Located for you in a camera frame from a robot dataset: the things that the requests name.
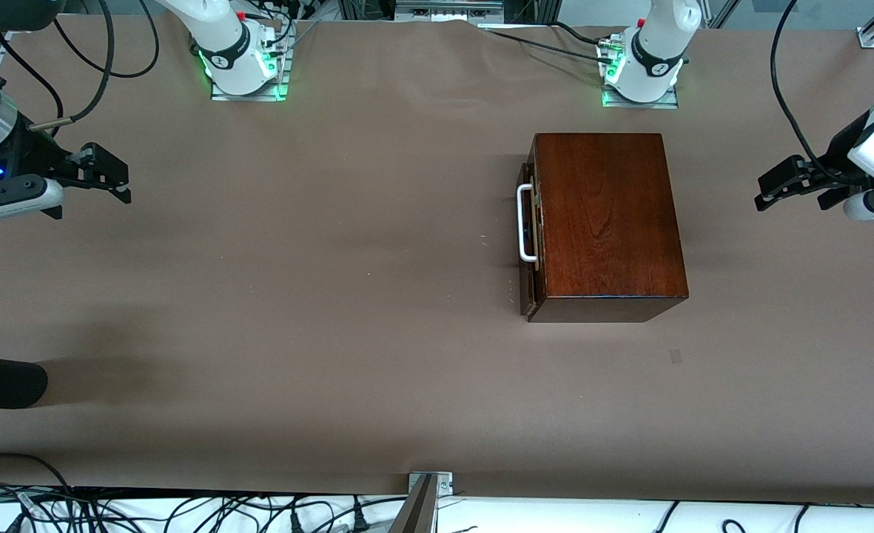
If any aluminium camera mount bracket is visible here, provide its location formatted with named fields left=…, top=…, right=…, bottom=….
left=389, top=472, right=454, bottom=533

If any grey equipment box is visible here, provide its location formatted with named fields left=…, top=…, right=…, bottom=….
left=395, top=0, right=505, bottom=20

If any tangled black cable bundle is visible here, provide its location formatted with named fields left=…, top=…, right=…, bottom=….
left=0, top=481, right=408, bottom=533

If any black padded cylinder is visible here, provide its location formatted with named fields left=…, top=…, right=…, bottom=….
left=0, top=354, right=48, bottom=409

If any short black table cable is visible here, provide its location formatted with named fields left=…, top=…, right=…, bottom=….
left=551, top=21, right=615, bottom=50

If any wooden drawer with white handle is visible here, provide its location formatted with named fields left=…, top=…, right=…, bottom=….
left=517, top=161, right=545, bottom=318

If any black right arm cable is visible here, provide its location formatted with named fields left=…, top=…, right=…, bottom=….
left=0, top=0, right=161, bottom=138

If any brown table cover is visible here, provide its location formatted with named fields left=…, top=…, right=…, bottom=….
left=0, top=19, right=874, bottom=506

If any black looped floor cable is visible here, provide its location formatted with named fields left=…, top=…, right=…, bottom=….
left=0, top=453, right=76, bottom=495

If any dark brown wooden cabinet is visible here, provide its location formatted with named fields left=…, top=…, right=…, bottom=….
left=527, top=133, right=690, bottom=324

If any long black table cable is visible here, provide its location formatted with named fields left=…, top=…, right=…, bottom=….
left=481, top=27, right=615, bottom=64

